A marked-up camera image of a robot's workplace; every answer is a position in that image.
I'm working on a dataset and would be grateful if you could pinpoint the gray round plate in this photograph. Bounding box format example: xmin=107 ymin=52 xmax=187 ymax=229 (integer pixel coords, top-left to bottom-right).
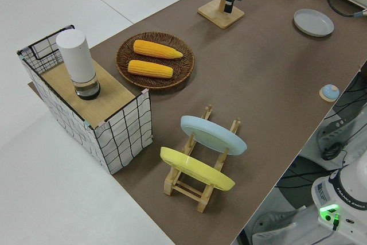
xmin=293 ymin=8 xmax=335 ymax=38

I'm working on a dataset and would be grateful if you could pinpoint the light blue plate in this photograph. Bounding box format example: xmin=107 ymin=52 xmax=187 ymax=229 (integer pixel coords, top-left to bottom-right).
xmin=180 ymin=115 xmax=248 ymax=157

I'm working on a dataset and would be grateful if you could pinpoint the yellow plate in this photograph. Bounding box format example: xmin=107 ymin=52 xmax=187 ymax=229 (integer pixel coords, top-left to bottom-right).
xmin=159 ymin=146 xmax=236 ymax=192

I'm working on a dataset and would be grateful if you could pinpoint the small wooden block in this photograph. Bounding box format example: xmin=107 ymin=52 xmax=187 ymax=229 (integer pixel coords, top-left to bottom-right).
xmin=197 ymin=0 xmax=245 ymax=30

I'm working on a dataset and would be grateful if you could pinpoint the brown wicker basket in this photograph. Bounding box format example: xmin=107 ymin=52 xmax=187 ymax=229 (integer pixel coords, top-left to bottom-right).
xmin=115 ymin=31 xmax=196 ymax=90

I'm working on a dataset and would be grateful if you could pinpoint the yellow corn cob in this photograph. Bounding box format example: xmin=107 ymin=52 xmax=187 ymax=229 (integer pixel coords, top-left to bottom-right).
xmin=127 ymin=59 xmax=174 ymax=79
xmin=133 ymin=39 xmax=184 ymax=60

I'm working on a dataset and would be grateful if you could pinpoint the brown table mat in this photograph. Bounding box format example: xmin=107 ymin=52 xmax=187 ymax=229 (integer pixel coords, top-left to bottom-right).
xmin=27 ymin=0 xmax=367 ymax=245

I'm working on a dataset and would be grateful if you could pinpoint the blue call bell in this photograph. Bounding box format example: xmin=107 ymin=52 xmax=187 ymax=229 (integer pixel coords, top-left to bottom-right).
xmin=319 ymin=83 xmax=341 ymax=103

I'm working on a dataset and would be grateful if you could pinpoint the wooden board lid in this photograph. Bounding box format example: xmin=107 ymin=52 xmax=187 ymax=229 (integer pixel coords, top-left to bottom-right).
xmin=40 ymin=60 xmax=136 ymax=127

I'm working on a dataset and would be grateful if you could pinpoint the white cylinder with dark base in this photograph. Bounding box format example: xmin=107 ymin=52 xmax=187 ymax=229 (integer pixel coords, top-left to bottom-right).
xmin=55 ymin=29 xmax=102 ymax=101

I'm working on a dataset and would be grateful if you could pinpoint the gray equipment box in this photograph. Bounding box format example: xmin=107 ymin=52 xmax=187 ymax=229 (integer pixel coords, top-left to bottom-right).
xmin=315 ymin=109 xmax=362 ymax=154

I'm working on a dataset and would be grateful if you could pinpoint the wooden dish rack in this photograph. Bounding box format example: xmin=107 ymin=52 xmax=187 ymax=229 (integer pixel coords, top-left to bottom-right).
xmin=163 ymin=105 xmax=242 ymax=214

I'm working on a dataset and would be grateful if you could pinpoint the wire basket with white cloth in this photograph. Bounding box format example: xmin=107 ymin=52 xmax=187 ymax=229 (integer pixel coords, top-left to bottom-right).
xmin=16 ymin=24 xmax=153 ymax=176

